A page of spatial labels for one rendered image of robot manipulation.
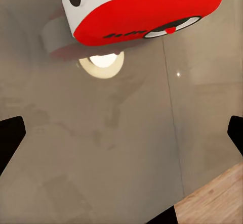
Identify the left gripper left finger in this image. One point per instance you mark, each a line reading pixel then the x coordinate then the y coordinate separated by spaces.
pixel 12 132

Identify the coffee table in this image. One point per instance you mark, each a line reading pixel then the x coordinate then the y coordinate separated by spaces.
pixel 118 133

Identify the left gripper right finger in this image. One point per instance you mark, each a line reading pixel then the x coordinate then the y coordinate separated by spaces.
pixel 235 132

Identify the radio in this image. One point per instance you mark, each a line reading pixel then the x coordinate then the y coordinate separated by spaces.
pixel 100 22

